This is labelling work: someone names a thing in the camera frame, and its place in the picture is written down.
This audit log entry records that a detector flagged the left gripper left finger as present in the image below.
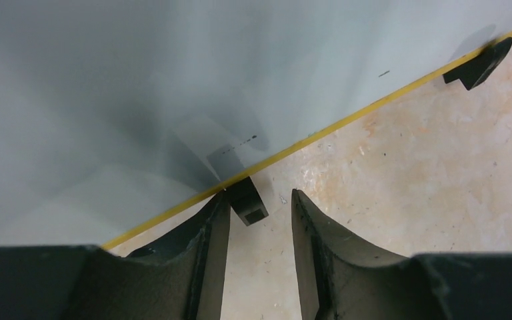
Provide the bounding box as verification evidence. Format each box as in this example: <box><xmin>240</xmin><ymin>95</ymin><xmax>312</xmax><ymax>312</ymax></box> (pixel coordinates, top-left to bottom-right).
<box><xmin>0</xmin><ymin>193</ymin><xmax>231</xmax><ymax>319</ymax></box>

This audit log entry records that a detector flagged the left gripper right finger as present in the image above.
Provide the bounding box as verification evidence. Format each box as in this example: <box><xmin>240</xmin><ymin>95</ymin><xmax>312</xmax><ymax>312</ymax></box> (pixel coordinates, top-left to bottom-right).
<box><xmin>291</xmin><ymin>189</ymin><xmax>512</xmax><ymax>319</ymax></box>

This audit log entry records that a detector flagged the yellow-framed whiteboard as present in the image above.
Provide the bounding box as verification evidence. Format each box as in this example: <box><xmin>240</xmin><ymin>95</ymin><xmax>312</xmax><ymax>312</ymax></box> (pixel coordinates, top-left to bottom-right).
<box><xmin>0</xmin><ymin>1</ymin><xmax>512</xmax><ymax>245</ymax></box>

